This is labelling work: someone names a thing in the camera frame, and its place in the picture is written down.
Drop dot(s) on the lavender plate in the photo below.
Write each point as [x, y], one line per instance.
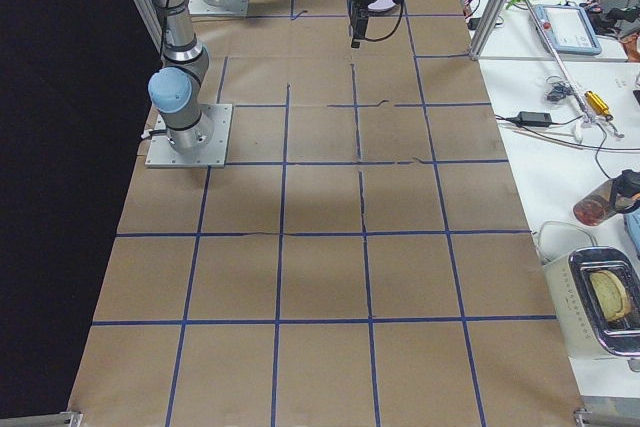
[382, 7]

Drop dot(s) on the black power brick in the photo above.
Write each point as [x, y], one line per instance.
[534, 119]

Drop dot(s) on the blue teach pendant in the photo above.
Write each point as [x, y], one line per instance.
[568, 29]

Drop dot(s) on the yellow hand tool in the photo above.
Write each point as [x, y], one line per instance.
[598, 105]

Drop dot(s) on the white toaster with bread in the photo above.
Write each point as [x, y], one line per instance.
[595, 292]

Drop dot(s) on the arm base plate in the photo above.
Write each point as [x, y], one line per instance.
[218, 8]
[204, 145]

